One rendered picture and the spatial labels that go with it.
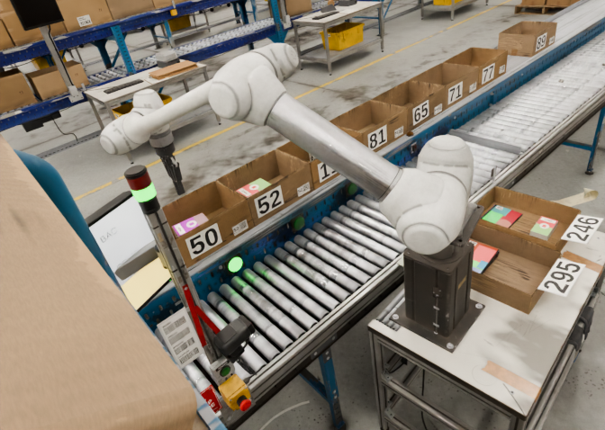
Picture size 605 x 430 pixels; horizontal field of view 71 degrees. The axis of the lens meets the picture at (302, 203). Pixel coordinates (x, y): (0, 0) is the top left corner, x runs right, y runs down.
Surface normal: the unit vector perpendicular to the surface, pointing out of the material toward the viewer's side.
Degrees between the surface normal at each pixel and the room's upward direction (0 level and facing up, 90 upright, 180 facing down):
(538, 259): 89
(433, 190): 33
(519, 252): 88
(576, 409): 0
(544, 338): 0
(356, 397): 0
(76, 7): 88
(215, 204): 90
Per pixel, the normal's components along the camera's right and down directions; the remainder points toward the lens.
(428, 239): -0.31, 0.63
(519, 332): -0.15, -0.82
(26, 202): 0.29, -0.94
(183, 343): 0.65, 0.33
